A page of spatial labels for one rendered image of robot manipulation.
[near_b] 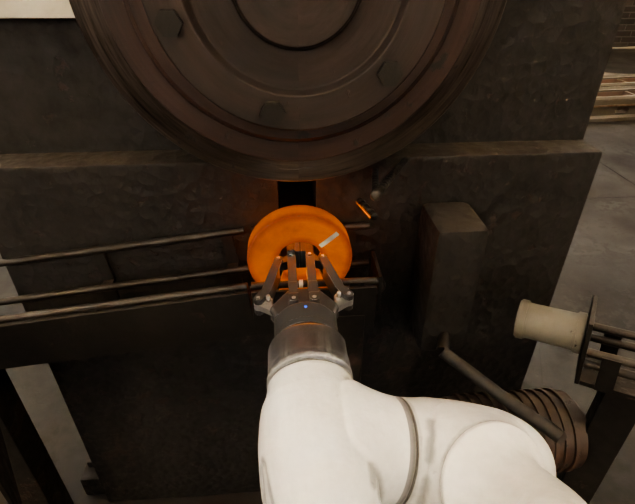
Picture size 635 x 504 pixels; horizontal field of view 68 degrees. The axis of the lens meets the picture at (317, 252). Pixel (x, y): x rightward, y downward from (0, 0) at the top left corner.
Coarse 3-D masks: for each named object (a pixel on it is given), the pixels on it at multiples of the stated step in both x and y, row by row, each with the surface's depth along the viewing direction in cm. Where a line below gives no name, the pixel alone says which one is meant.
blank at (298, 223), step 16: (288, 208) 67; (304, 208) 67; (320, 208) 68; (272, 224) 65; (288, 224) 66; (304, 224) 66; (320, 224) 66; (336, 224) 67; (256, 240) 67; (272, 240) 67; (288, 240) 67; (304, 240) 67; (320, 240) 68; (336, 240) 68; (256, 256) 68; (272, 256) 68; (336, 256) 69; (256, 272) 70; (304, 272) 72
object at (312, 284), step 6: (312, 252) 66; (306, 258) 65; (312, 258) 65; (306, 264) 64; (312, 264) 64; (306, 270) 64; (312, 270) 63; (306, 276) 65; (312, 276) 62; (312, 282) 60; (312, 288) 59; (312, 294) 58; (318, 294) 58; (312, 300) 57; (318, 300) 57
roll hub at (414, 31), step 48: (144, 0) 41; (192, 0) 43; (240, 0) 41; (288, 0) 42; (336, 0) 42; (384, 0) 44; (432, 0) 43; (192, 48) 44; (240, 48) 45; (288, 48) 45; (336, 48) 46; (384, 48) 45; (240, 96) 46; (288, 96) 47; (336, 96) 47; (384, 96) 48
